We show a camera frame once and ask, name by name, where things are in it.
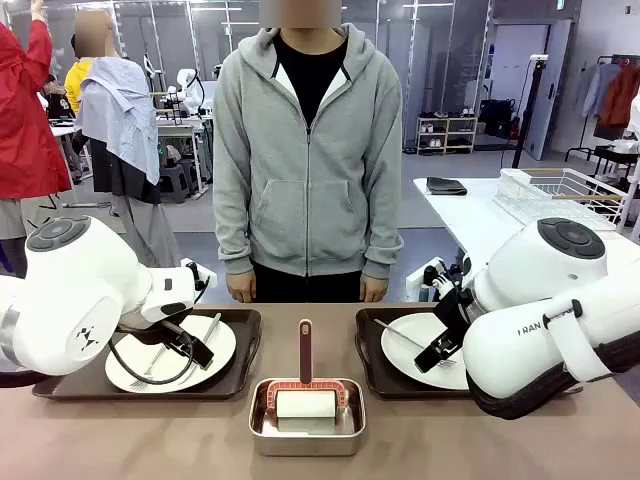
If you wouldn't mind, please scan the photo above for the black clothes rack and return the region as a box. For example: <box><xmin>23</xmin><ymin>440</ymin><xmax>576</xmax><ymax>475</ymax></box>
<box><xmin>564</xmin><ymin>52</ymin><xmax>640</xmax><ymax>166</ymax></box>

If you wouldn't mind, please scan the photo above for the person's right hand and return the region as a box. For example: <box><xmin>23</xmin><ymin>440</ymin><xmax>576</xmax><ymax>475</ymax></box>
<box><xmin>225</xmin><ymin>272</ymin><xmax>256</xmax><ymax>304</ymax></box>

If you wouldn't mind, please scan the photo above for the person's left hand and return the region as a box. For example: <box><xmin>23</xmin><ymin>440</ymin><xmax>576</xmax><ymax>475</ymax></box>
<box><xmin>360</xmin><ymin>274</ymin><xmax>390</xmax><ymax>304</ymax></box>

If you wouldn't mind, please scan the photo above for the pale blue hanging shirt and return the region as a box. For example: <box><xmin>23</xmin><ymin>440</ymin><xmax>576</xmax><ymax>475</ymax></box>
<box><xmin>581</xmin><ymin>62</ymin><xmax>621</xmax><ymax>119</ymax></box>

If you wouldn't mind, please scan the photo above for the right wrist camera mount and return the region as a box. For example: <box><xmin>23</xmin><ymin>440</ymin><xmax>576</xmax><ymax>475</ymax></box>
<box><xmin>422</xmin><ymin>257</ymin><xmax>474</xmax><ymax>301</ymax></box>

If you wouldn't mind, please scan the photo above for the black bag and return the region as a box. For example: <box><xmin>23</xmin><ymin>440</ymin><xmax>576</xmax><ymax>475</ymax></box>
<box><xmin>478</xmin><ymin>98</ymin><xmax>516</xmax><ymax>139</ymax></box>

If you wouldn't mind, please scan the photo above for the grey plastic stool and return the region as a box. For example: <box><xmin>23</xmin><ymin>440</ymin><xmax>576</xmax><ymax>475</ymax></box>
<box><xmin>158</xmin><ymin>159</ymin><xmax>194</xmax><ymax>204</ymax></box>

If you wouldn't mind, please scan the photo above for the white side table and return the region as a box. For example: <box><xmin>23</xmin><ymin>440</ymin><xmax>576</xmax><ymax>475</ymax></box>
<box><xmin>405</xmin><ymin>174</ymin><xmax>640</xmax><ymax>302</ymax></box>

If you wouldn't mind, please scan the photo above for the black cable sleeve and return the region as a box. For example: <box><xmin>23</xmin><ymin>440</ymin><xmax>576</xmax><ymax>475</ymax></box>
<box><xmin>467</xmin><ymin>339</ymin><xmax>640</xmax><ymax>421</ymax></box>

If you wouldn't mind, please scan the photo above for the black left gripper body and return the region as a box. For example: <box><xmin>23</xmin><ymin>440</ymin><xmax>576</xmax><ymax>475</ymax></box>
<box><xmin>162</xmin><ymin>321</ymin><xmax>204</xmax><ymax>359</ymax></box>

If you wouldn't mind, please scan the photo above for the black light stand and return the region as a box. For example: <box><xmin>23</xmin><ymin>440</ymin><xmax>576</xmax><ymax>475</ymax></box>
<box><xmin>510</xmin><ymin>53</ymin><xmax>550</xmax><ymax>169</ymax></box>

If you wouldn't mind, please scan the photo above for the black flat pouch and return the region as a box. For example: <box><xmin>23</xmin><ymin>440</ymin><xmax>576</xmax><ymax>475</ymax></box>
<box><xmin>425</xmin><ymin>176</ymin><xmax>469</xmax><ymax>197</ymax></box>

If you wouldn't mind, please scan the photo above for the orange hanging jacket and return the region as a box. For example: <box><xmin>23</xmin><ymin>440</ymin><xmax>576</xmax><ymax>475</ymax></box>
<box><xmin>598</xmin><ymin>64</ymin><xmax>640</xmax><ymax>129</ymax></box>

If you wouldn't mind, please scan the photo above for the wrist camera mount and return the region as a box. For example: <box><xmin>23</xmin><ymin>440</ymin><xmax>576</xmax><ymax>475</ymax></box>
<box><xmin>422</xmin><ymin>257</ymin><xmax>474</xmax><ymax>301</ymax></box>
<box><xmin>178</xmin><ymin>257</ymin><xmax>219</xmax><ymax>304</ymax></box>

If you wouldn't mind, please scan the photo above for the white workbench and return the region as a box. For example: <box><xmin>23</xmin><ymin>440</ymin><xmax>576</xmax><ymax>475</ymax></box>
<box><xmin>149</xmin><ymin>112</ymin><xmax>214</xmax><ymax>197</ymax></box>

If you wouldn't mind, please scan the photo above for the person's right forearm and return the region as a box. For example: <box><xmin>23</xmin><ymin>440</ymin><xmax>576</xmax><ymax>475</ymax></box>
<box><xmin>214</xmin><ymin>164</ymin><xmax>257</xmax><ymax>276</ymax></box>

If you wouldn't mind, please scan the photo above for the silver fork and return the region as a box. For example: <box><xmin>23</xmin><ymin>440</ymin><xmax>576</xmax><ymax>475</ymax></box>
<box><xmin>128</xmin><ymin>343</ymin><xmax>169</xmax><ymax>390</ymax></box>

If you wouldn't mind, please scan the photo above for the person in yellow top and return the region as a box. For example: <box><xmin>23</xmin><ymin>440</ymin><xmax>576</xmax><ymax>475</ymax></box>
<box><xmin>63</xmin><ymin>59</ymin><xmax>94</xmax><ymax>119</ymax></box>

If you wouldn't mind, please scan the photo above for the white wire dish rack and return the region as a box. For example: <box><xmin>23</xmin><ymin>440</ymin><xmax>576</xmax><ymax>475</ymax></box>
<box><xmin>493</xmin><ymin>167</ymin><xmax>640</xmax><ymax>231</ymax></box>

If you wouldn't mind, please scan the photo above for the silver table knife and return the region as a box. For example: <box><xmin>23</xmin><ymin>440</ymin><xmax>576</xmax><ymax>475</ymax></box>
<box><xmin>178</xmin><ymin>312</ymin><xmax>222</xmax><ymax>386</ymax></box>
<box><xmin>373</xmin><ymin>318</ymin><xmax>429</xmax><ymax>350</ymax></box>

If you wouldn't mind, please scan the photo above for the wooden shoe rack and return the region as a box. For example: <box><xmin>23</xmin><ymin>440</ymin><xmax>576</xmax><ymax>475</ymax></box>
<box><xmin>415</xmin><ymin>115</ymin><xmax>479</xmax><ymax>155</ymax></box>

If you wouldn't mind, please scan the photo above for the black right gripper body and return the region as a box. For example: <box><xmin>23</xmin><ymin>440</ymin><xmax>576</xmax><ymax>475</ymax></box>
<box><xmin>432</xmin><ymin>287</ymin><xmax>472</xmax><ymax>347</ymax></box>

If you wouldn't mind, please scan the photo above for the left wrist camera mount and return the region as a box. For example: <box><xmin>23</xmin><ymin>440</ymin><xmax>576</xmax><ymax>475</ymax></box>
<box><xmin>178</xmin><ymin>257</ymin><xmax>219</xmax><ymax>304</ymax></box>

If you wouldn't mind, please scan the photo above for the brown serving tray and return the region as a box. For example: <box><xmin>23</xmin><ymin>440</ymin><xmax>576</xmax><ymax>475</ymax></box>
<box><xmin>32</xmin><ymin>307</ymin><xmax>264</xmax><ymax>402</ymax></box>
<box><xmin>354</xmin><ymin>307</ymin><xmax>584</xmax><ymax>401</ymax></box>

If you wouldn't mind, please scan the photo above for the rectangular metal tin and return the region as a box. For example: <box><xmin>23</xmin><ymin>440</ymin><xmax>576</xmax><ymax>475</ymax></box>
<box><xmin>248</xmin><ymin>377</ymin><xmax>366</xmax><ymax>457</ymax></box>

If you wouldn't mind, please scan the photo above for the person's left forearm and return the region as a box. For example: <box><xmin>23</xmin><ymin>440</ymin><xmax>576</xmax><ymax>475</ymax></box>
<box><xmin>361</xmin><ymin>164</ymin><xmax>405</xmax><ymax>279</ymax></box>

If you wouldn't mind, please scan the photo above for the white round plate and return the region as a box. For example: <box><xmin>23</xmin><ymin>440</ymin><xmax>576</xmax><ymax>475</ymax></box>
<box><xmin>380</xmin><ymin>312</ymin><xmax>471</xmax><ymax>392</ymax></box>
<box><xmin>104</xmin><ymin>313</ymin><xmax>237</xmax><ymax>394</ymax></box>

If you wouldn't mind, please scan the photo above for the person in red jacket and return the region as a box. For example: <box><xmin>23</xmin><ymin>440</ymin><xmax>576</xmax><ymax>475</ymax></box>
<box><xmin>0</xmin><ymin>0</ymin><xmax>74</xmax><ymax>281</ymax></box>

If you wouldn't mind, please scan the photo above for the red handle lint roller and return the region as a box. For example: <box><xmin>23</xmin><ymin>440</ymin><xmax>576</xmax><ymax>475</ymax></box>
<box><xmin>264</xmin><ymin>318</ymin><xmax>349</xmax><ymax>421</ymax></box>

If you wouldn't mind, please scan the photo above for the person in grey hoodie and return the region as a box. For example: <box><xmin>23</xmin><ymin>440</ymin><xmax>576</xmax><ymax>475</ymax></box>
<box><xmin>212</xmin><ymin>0</ymin><xmax>405</xmax><ymax>304</ymax></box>

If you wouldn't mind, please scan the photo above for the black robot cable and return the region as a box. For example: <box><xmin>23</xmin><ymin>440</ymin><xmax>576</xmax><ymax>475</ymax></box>
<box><xmin>107</xmin><ymin>319</ymin><xmax>197</xmax><ymax>386</ymax></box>

